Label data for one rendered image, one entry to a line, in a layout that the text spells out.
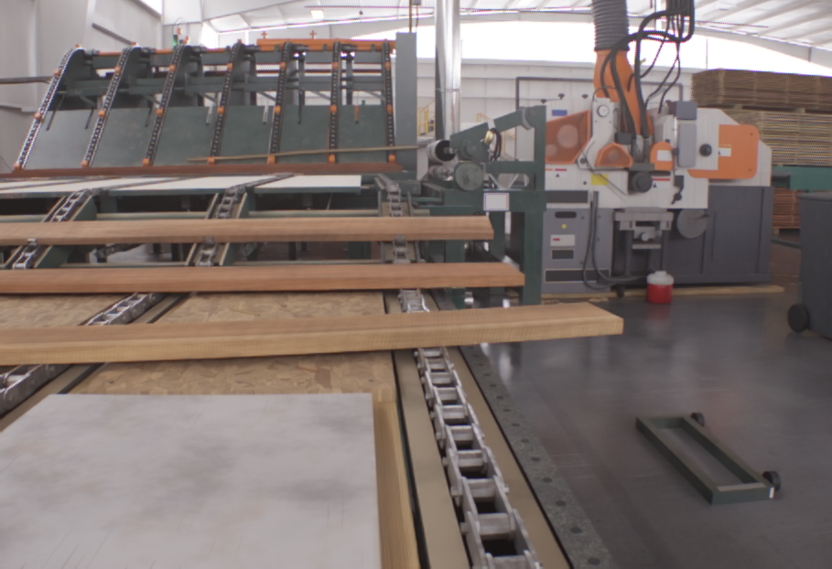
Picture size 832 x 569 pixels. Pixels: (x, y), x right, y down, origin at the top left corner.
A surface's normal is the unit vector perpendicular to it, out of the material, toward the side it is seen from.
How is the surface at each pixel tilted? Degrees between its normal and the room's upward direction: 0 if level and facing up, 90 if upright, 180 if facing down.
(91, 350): 90
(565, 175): 90
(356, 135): 46
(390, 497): 0
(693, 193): 90
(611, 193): 90
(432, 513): 0
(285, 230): 22
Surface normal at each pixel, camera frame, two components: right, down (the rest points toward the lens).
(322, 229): 0.03, -0.86
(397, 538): 0.00, -0.99
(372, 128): 0.06, -0.57
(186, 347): 0.21, 0.14
